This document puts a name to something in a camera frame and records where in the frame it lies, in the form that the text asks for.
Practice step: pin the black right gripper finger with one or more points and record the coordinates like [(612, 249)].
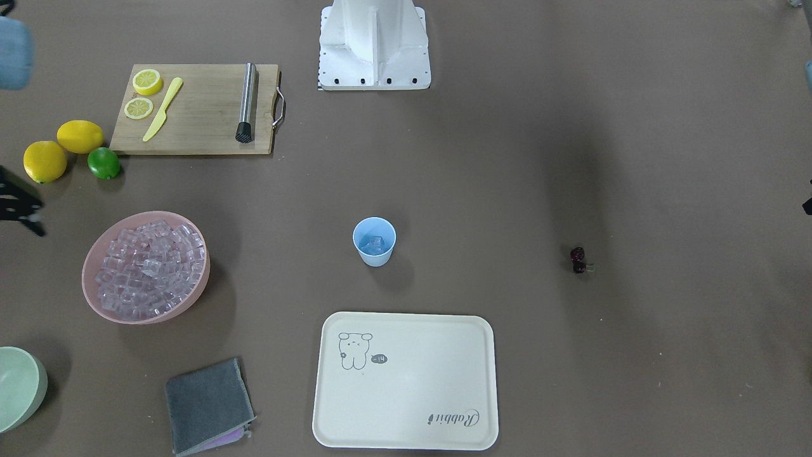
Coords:
[(35, 225)]

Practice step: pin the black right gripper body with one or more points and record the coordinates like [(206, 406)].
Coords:
[(18, 202)]

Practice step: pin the dark red cherries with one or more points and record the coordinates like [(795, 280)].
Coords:
[(578, 259)]

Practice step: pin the ice cube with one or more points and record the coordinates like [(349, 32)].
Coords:
[(373, 245)]

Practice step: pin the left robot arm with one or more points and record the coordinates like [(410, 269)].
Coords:
[(808, 74)]

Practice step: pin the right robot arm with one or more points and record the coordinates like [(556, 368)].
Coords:
[(16, 54)]

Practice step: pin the pile of ice cubes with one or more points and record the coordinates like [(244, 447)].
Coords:
[(149, 270)]

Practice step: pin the light blue cup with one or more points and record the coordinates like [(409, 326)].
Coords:
[(375, 226)]

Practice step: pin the yellow lemon outer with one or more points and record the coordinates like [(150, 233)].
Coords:
[(44, 161)]

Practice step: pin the pink bowl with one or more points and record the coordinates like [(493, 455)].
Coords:
[(196, 289)]

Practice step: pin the yellow lemon near board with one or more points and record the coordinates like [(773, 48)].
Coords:
[(80, 137)]

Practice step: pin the green lime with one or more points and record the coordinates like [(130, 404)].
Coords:
[(104, 163)]

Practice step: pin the lemon slice lower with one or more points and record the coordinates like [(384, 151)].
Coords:
[(138, 108)]

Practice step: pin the lemon slice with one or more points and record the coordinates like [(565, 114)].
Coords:
[(138, 108), (147, 82)]

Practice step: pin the mint green bowl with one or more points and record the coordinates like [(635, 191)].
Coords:
[(24, 383)]

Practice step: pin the yellow plastic knife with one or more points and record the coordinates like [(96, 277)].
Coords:
[(161, 115)]

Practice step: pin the lemon slice upper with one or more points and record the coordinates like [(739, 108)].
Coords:
[(147, 82)]

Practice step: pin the wooden cutting board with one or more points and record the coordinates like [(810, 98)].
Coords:
[(202, 118)]

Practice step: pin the steel muddler black tip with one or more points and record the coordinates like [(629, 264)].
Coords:
[(244, 129)]

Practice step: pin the grey folded cloth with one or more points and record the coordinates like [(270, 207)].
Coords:
[(208, 408)]

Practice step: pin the cream rabbit tray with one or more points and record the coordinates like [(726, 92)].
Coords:
[(406, 381)]

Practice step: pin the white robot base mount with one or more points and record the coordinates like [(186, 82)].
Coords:
[(373, 46)]

